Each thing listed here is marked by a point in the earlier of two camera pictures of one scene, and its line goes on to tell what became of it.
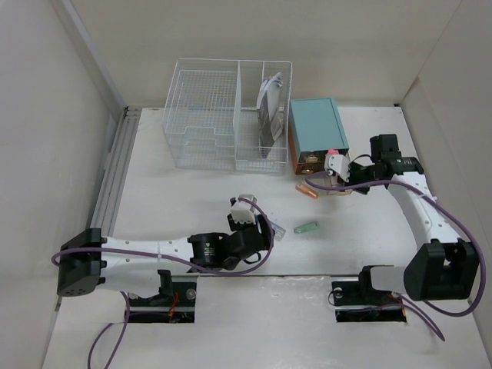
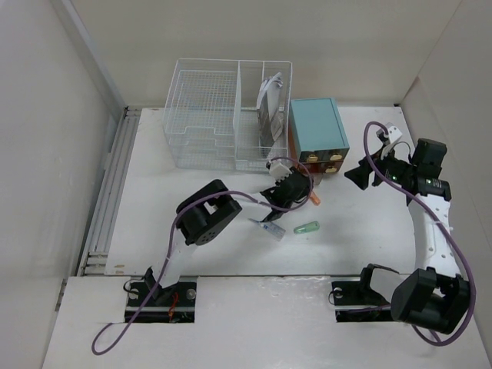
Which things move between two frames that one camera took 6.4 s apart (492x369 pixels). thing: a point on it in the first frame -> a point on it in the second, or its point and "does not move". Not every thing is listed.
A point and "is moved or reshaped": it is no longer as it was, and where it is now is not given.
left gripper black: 265,231 -> 304,192
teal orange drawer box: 314,127 does not move
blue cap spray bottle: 279,232 does not move
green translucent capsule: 307,227 does not move
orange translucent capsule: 307,190 is moved or reshaped
